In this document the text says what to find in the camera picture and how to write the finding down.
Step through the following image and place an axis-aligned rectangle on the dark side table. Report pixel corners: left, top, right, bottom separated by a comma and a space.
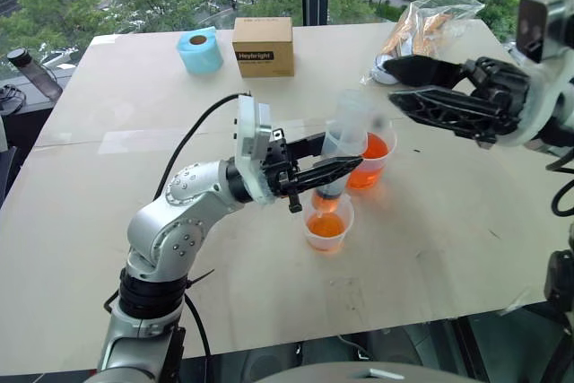
0, 76, 74, 207

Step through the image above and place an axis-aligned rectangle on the dark bottle with black cap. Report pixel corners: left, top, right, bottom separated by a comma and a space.
5, 48, 65, 102

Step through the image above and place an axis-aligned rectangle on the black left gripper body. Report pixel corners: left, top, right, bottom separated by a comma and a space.
262, 126, 302, 214

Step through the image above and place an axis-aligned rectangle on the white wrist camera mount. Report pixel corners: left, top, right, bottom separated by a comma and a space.
495, 0, 574, 149
232, 94, 275, 207

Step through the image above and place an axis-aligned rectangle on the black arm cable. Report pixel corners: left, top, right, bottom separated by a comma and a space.
153, 93, 250, 202
545, 144, 574, 219
182, 292, 213, 360

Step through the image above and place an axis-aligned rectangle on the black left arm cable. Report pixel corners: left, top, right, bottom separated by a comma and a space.
153, 93, 250, 202
182, 292, 213, 360

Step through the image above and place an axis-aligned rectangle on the small clear cup red liquid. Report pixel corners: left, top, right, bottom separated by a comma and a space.
303, 197, 356, 255

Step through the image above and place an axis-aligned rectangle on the clear plastic bag with contents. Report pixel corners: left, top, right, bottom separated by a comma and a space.
358, 0, 487, 86

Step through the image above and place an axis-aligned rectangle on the brown cardboard box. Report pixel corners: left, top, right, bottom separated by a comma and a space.
231, 16, 296, 79

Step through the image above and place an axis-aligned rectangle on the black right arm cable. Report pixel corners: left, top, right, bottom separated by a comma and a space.
545, 144, 574, 219

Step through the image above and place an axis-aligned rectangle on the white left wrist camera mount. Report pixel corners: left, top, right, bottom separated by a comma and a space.
232, 94, 275, 207

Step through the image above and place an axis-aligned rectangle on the clear plastic cup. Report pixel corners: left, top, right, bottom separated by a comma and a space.
312, 89, 376, 219

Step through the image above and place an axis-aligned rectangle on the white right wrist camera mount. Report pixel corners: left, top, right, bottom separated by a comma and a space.
495, 0, 574, 149

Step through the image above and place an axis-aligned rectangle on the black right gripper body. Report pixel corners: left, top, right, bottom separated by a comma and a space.
463, 56, 534, 147

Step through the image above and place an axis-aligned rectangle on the black cable bundle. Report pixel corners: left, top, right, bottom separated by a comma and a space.
0, 83, 27, 115

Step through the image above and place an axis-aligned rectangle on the blue paper roll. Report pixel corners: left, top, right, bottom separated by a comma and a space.
176, 27, 224, 76

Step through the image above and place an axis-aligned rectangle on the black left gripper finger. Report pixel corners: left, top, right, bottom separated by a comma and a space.
286, 131, 332, 161
292, 156, 364, 194

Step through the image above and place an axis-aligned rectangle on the large clear cup red liquid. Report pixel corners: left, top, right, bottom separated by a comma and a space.
345, 117, 399, 192

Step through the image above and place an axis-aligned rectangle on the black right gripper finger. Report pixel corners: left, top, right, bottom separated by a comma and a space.
383, 54, 470, 89
388, 87, 501, 140

